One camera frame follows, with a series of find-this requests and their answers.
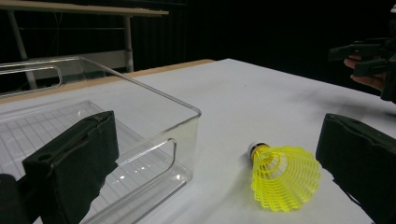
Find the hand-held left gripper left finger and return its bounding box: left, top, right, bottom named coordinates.
left=21, top=110, right=120, bottom=224

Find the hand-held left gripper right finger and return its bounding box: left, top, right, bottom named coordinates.
left=315, top=113, right=396, bottom=224

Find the clear plastic storage bin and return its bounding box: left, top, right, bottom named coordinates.
left=0, top=55, right=203, bottom=224

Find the yellow plastic shuttlecock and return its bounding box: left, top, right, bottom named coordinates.
left=247, top=141, right=322, bottom=213

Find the background table with metal legs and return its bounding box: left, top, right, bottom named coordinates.
left=0, top=0, right=170, bottom=91

